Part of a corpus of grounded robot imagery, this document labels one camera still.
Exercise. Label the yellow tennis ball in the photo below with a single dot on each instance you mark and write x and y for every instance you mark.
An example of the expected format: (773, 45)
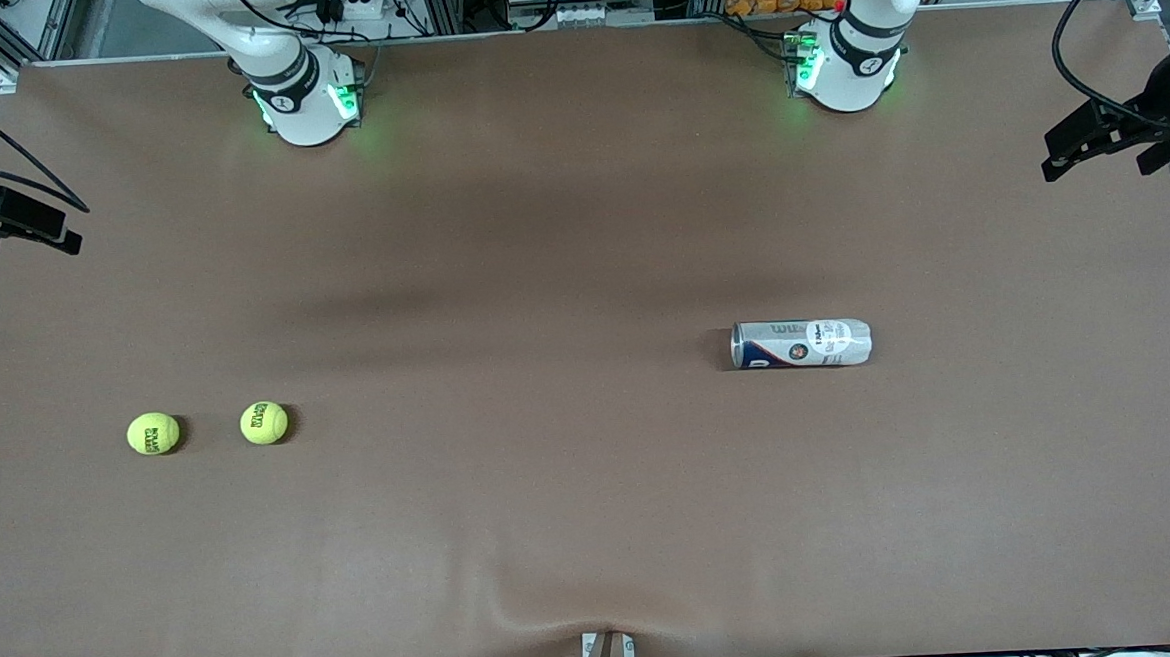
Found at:
(264, 422)
(153, 433)

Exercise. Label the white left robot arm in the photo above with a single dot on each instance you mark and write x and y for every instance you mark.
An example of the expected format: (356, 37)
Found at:
(852, 74)

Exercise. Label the white terminal block row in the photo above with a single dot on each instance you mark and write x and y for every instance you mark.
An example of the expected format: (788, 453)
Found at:
(589, 15)

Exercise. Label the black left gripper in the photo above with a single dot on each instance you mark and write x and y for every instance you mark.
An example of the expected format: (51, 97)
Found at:
(1156, 104)

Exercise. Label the clear plastic tennis ball can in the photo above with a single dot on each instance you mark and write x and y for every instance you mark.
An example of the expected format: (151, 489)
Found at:
(806, 345)

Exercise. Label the brown table mat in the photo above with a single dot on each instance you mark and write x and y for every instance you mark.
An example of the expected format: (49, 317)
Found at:
(595, 518)

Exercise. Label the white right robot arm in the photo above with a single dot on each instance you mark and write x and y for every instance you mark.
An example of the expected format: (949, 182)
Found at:
(298, 113)

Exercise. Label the white power strip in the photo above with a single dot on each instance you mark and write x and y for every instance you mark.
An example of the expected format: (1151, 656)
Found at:
(353, 8)

